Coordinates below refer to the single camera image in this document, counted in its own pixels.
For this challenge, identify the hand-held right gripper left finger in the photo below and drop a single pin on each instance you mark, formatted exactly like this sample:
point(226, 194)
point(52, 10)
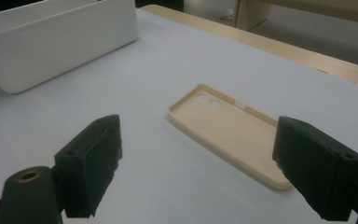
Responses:
point(87, 168)

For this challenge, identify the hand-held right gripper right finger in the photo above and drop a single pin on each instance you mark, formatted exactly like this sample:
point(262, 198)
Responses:
point(320, 168)

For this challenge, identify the beige phone case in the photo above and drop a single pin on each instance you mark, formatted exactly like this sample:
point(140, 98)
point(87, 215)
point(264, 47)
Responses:
point(230, 140)

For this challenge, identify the white plastic storage box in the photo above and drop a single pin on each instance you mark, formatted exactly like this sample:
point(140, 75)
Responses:
point(59, 46)

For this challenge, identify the white table sheet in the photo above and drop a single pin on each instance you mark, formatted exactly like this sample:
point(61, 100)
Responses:
point(167, 62)

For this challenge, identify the white crumpled paper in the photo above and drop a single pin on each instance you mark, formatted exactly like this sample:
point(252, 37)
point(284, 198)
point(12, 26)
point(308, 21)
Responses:
point(229, 14)

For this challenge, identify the black curtain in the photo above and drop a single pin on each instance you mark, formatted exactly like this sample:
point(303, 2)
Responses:
point(158, 3)

